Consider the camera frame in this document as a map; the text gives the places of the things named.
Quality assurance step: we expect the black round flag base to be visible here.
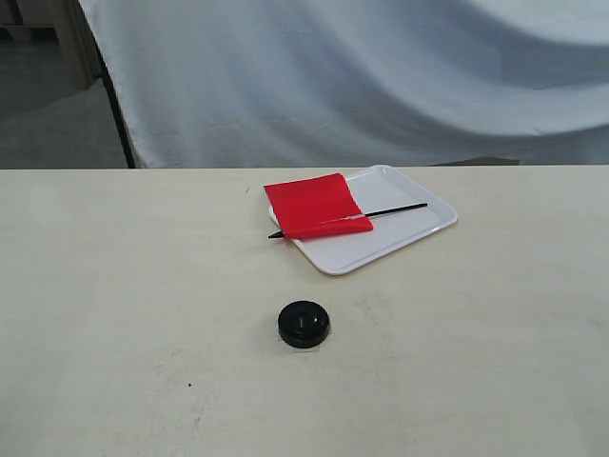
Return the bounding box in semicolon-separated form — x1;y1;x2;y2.
277;300;331;349

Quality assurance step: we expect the black backdrop stand pole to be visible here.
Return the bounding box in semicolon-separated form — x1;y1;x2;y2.
96;43;138;169

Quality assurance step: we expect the white backdrop cloth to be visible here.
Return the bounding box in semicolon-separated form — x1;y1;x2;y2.
82;1;608;168

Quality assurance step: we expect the wooden furniture in background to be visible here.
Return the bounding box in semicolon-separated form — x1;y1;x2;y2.
1;0;101;90

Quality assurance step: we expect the red flag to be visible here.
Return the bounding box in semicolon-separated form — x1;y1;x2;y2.
265;173;428;240

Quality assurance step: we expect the white rectangular plastic tray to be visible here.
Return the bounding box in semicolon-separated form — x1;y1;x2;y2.
282;165;458;275

